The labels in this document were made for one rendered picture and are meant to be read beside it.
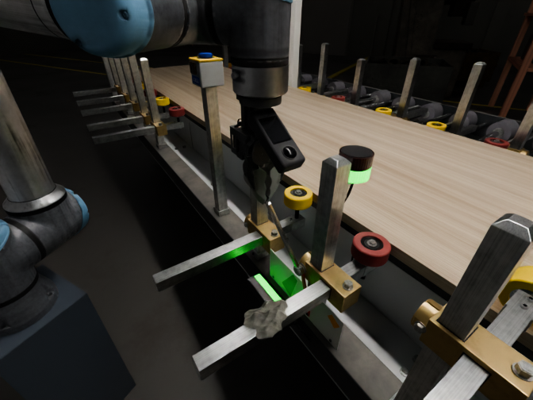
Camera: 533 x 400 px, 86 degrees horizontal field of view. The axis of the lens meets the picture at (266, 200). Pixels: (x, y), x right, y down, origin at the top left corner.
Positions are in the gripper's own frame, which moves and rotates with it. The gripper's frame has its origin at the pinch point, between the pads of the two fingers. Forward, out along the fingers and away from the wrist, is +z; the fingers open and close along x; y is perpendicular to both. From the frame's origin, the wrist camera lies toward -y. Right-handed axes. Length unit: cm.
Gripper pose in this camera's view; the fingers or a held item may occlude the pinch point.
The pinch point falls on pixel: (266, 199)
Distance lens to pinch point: 56.7
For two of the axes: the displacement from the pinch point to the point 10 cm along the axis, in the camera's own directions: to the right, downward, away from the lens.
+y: -5.6, -4.7, 6.8
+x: -8.3, 3.1, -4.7
